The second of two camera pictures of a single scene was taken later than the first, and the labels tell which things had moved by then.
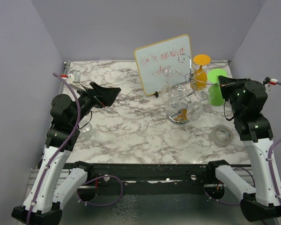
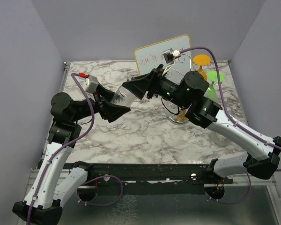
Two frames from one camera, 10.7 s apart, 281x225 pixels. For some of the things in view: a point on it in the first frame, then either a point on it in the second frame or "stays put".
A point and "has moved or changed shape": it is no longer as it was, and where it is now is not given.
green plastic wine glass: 215,95 has moved or changed shape
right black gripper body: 232,93 to 158,85
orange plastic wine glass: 199,81 stays put
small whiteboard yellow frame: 165,64 stays put
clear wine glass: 86,131 to 123,96
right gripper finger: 225,82 to 139,86
